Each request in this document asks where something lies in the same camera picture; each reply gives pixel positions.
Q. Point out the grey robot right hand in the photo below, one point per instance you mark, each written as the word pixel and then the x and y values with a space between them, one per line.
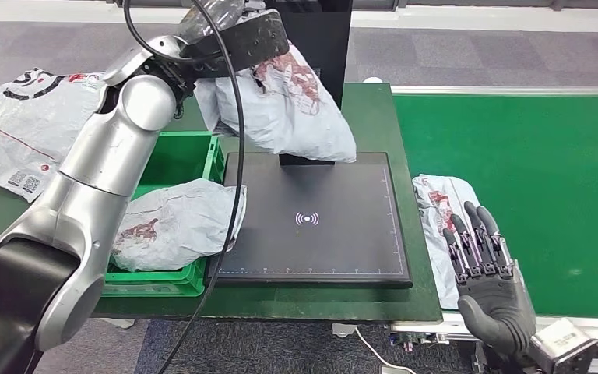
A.
pixel 495 304

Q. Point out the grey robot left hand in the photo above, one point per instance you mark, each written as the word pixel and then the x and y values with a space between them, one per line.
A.
pixel 216 15

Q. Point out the grey parcel bag red print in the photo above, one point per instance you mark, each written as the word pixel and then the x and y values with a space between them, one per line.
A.
pixel 180 222
pixel 435 206

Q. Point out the plain grey parcel bag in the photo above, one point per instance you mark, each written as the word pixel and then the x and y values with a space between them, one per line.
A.
pixel 288 113

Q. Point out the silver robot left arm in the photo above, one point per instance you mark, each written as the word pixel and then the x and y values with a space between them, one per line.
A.
pixel 98 180

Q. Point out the black inbound scanner machine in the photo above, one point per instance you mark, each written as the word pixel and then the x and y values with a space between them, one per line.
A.
pixel 304 248

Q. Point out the white parcel bag black print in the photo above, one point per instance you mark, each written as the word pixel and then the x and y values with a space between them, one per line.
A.
pixel 15 139

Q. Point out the green plastic crate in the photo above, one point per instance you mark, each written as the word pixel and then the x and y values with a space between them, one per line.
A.
pixel 180 155

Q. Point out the small white round object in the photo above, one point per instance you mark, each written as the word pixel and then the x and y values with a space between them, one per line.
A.
pixel 373 80

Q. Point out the small white flat object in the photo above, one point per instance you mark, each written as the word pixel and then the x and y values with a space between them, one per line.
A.
pixel 118 323

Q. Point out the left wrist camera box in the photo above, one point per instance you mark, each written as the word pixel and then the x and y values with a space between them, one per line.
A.
pixel 247 44

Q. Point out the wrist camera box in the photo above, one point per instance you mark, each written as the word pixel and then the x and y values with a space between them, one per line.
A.
pixel 562 343
pixel 247 44

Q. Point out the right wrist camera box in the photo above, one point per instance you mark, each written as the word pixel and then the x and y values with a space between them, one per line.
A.
pixel 562 343

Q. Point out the white bracket block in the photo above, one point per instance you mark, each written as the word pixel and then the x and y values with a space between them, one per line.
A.
pixel 344 330

